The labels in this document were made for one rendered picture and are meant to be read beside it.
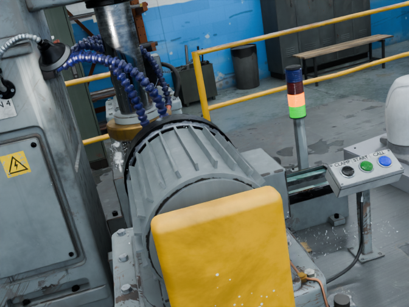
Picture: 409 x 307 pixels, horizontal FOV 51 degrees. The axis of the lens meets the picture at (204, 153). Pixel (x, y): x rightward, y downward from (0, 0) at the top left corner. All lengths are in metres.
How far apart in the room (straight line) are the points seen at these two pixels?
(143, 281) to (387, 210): 0.98
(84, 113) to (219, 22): 2.99
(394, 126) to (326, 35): 5.40
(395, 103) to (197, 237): 1.23
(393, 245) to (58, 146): 0.91
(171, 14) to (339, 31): 2.56
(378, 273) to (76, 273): 0.76
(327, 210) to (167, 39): 5.20
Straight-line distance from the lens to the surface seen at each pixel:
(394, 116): 1.59
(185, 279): 0.44
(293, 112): 1.62
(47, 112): 1.01
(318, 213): 1.38
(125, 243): 0.77
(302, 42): 6.71
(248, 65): 6.37
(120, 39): 1.11
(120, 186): 1.09
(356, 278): 1.19
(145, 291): 0.62
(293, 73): 1.58
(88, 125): 4.35
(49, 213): 1.08
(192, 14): 6.46
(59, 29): 4.22
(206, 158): 0.52
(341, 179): 1.09
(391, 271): 1.22
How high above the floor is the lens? 1.55
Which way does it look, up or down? 21 degrees down
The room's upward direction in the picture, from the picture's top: 11 degrees counter-clockwise
